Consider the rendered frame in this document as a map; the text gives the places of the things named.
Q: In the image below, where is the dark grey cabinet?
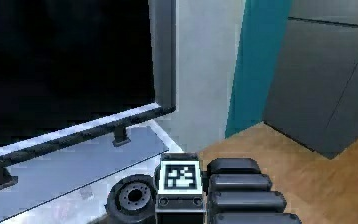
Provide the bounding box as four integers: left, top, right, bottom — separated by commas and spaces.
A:
262, 0, 358, 160

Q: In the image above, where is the white television stand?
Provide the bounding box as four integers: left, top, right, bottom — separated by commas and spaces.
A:
0, 119, 185, 224

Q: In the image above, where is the black television set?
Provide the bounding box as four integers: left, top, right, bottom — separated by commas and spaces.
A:
0, 0, 177, 194

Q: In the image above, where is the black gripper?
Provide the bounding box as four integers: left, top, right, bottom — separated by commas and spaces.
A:
105, 173, 159, 224

